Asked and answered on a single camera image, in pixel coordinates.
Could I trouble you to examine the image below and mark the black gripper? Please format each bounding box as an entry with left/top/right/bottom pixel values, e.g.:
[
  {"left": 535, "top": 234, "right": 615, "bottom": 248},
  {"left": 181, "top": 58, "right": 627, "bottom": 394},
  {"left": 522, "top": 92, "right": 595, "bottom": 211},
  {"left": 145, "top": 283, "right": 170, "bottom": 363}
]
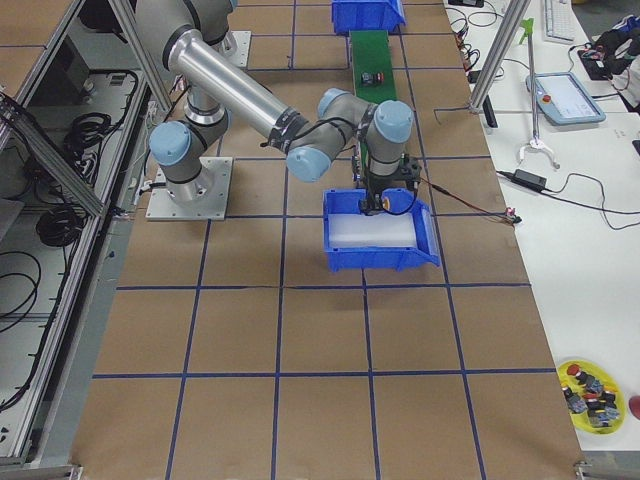
[{"left": 360, "top": 166, "right": 404, "bottom": 216}]

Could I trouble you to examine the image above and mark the red push button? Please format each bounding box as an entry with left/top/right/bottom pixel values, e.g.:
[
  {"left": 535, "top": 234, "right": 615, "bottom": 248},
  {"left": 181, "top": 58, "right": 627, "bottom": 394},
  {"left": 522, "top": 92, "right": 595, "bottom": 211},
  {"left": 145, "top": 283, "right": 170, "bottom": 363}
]
[{"left": 360, "top": 72, "right": 384, "bottom": 87}]

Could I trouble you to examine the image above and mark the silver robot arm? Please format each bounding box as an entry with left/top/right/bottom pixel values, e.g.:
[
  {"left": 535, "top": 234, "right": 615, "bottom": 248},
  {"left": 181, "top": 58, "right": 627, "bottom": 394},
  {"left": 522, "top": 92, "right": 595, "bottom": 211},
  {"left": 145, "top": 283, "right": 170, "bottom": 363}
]
[{"left": 134, "top": 1, "right": 420, "bottom": 215}]

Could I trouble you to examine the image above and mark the spare buttons pile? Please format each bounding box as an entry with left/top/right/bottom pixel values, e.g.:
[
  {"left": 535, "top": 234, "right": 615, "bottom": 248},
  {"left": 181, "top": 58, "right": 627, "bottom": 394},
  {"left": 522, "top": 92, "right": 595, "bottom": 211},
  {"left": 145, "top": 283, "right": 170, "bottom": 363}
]
[{"left": 560, "top": 365, "right": 621, "bottom": 430}]

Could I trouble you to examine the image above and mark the white foam pad right bin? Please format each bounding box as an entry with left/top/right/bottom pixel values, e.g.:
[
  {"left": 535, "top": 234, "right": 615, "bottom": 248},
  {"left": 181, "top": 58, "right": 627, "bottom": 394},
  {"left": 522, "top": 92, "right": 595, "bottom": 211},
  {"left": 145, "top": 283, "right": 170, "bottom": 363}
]
[{"left": 327, "top": 213, "right": 417, "bottom": 248}]

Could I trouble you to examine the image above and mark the blue bin right side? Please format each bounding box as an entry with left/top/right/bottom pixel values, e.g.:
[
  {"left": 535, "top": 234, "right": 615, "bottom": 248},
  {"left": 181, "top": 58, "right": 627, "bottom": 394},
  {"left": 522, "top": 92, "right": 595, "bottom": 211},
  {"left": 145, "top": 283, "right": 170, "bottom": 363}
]
[{"left": 323, "top": 188, "right": 441, "bottom": 272}]

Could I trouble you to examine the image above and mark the blue bin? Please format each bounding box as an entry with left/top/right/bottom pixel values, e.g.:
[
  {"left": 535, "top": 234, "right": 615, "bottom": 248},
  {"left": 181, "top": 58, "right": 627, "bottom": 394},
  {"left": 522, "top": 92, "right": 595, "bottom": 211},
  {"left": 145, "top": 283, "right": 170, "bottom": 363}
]
[
  {"left": 323, "top": 188, "right": 441, "bottom": 272},
  {"left": 331, "top": 0, "right": 406, "bottom": 34}
]

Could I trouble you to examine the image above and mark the green conveyor belt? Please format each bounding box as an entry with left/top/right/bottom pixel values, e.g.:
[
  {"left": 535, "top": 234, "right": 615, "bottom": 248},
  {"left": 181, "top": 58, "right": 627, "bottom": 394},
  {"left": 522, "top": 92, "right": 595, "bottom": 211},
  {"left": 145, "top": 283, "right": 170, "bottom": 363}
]
[{"left": 346, "top": 28, "right": 412, "bottom": 183}]

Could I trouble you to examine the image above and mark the black power adapter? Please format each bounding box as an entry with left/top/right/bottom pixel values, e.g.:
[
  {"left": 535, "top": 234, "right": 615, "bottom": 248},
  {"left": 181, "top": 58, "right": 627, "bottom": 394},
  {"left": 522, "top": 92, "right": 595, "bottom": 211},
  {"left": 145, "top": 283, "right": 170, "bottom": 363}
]
[{"left": 512, "top": 169, "right": 547, "bottom": 192}]

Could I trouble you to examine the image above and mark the blue bin left side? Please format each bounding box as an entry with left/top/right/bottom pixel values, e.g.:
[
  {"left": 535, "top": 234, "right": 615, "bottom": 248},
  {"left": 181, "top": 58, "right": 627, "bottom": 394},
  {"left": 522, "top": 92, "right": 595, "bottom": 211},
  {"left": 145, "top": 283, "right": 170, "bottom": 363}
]
[{"left": 331, "top": 0, "right": 406, "bottom": 34}]

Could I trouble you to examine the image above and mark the teach pendant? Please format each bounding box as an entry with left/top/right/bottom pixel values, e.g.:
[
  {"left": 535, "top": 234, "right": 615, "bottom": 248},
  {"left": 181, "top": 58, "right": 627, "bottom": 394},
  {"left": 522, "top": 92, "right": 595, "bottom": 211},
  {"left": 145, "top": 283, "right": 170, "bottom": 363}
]
[{"left": 534, "top": 72, "right": 606, "bottom": 126}]

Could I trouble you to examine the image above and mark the reacher grabber tool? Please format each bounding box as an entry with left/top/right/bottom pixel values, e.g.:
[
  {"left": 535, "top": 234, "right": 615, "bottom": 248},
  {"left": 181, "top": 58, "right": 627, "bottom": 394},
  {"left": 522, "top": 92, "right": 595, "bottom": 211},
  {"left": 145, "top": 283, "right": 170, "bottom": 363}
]
[{"left": 518, "top": 18, "right": 560, "bottom": 170}]

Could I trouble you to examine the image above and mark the white keyboard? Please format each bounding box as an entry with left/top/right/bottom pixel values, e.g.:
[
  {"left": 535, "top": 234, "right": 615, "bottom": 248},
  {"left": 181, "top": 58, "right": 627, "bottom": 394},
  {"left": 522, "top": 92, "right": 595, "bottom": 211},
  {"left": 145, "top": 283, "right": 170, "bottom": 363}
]
[{"left": 542, "top": 0, "right": 575, "bottom": 44}]

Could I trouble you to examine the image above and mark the yellow plate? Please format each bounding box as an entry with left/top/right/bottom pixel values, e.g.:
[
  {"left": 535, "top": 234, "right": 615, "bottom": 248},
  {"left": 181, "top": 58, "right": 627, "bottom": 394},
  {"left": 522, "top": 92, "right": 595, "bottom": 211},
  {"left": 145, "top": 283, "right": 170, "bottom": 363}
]
[{"left": 556, "top": 358, "right": 626, "bottom": 436}]

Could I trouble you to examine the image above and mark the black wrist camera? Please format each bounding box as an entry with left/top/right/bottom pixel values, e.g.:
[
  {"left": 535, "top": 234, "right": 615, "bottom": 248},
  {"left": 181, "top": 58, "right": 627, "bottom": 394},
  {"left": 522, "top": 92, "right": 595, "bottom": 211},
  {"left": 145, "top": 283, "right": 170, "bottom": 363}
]
[{"left": 400, "top": 155, "right": 422, "bottom": 191}]

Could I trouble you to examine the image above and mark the red black wire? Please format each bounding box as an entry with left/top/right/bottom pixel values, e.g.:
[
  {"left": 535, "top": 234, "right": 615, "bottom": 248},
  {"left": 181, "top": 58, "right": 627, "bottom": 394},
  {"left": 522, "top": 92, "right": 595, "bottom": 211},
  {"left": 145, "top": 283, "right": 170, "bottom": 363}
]
[{"left": 414, "top": 174, "right": 521, "bottom": 224}]

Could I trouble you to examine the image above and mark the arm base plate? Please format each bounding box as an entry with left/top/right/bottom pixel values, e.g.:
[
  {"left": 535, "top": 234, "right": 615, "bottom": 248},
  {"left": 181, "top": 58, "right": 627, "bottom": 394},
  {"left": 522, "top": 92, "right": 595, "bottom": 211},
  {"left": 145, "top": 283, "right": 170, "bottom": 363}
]
[
  {"left": 216, "top": 30, "right": 252, "bottom": 68},
  {"left": 146, "top": 156, "right": 233, "bottom": 221}
]

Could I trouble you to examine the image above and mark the aluminium frame post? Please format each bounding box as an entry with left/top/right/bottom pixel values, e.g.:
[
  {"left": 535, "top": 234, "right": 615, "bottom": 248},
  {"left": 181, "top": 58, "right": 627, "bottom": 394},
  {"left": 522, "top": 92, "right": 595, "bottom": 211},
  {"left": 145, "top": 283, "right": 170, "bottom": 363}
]
[{"left": 469, "top": 0, "right": 530, "bottom": 113}]

